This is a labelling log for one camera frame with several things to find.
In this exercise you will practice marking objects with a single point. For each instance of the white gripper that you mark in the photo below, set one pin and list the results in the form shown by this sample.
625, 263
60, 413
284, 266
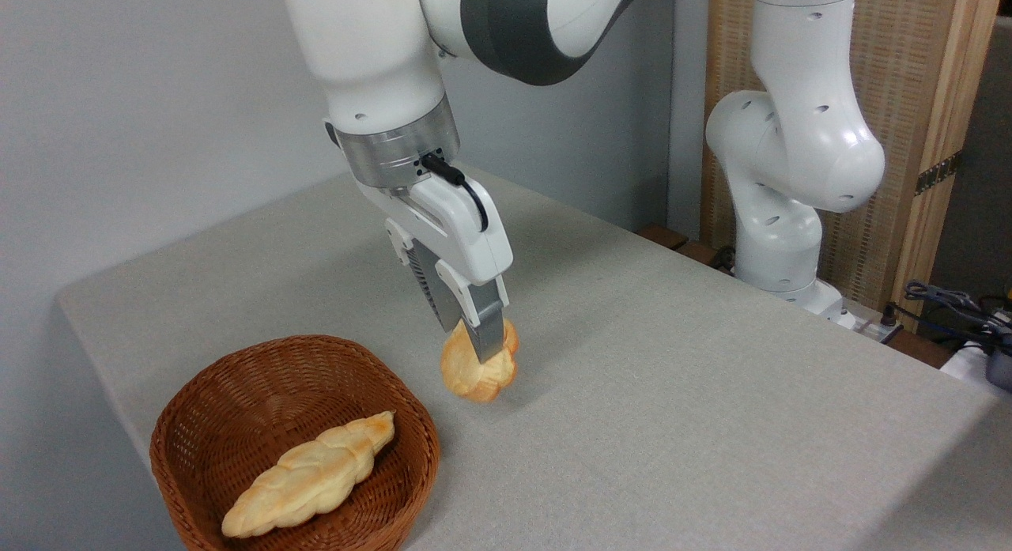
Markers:
466, 235

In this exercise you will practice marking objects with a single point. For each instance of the small braided bread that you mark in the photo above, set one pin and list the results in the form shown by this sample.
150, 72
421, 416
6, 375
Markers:
474, 381

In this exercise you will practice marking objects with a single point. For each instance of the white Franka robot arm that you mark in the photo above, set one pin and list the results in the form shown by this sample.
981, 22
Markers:
791, 140

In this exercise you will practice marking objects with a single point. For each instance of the long braided bread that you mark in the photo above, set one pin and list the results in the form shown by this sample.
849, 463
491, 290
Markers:
316, 472

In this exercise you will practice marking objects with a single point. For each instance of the brown wicker basket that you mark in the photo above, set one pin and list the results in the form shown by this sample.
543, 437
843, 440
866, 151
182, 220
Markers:
237, 393

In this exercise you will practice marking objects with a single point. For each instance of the black power plug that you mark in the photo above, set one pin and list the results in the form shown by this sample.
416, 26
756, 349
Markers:
890, 315

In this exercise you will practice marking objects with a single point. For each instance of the metal screen hinge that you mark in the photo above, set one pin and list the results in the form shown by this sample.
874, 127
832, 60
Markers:
938, 172

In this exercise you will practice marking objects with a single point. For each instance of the wooden folding screen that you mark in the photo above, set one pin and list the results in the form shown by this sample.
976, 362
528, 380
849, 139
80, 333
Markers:
909, 61

